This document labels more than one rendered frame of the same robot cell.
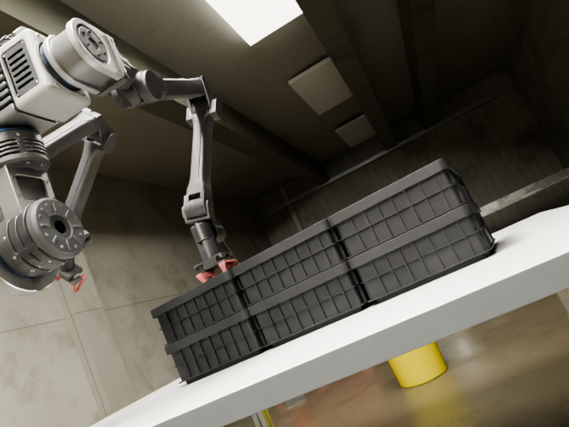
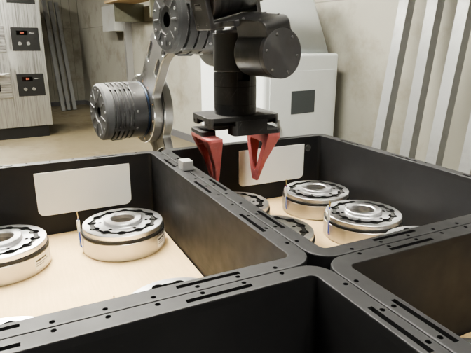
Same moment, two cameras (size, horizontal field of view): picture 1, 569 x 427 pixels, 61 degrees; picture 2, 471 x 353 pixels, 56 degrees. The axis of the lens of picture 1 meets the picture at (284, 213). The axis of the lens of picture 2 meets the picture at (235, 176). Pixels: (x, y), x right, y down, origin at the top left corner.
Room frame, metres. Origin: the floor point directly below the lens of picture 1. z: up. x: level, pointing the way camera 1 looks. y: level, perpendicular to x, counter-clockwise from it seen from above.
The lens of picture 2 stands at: (1.76, -0.22, 1.08)
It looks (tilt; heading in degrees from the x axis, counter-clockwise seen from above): 16 degrees down; 131
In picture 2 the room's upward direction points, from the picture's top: straight up
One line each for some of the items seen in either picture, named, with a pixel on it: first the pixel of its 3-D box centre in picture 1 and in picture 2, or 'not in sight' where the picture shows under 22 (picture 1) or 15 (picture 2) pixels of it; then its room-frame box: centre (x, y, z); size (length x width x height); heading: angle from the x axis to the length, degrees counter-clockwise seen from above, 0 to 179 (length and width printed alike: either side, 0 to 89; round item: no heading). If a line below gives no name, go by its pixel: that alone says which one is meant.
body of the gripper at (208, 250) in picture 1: (210, 252); (235, 99); (1.36, 0.24, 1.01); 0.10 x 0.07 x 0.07; 66
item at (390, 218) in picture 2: not in sight; (362, 213); (1.51, 0.32, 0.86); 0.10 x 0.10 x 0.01
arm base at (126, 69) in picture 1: (113, 70); not in sight; (1.03, 0.23, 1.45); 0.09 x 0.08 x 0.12; 75
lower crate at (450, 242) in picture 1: (428, 250); not in sight; (1.25, -0.30, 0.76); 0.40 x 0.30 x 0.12; 157
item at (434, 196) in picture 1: (410, 213); not in sight; (1.25, -0.30, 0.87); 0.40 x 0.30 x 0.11; 157
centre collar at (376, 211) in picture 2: not in sight; (363, 210); (1.51, 0.32, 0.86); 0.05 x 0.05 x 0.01
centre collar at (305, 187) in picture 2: not in sight; (316, 188); (1.41, 0.37, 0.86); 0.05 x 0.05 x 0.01
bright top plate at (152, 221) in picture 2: not in sight; (123, 223); (1.30, 0.09, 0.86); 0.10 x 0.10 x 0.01
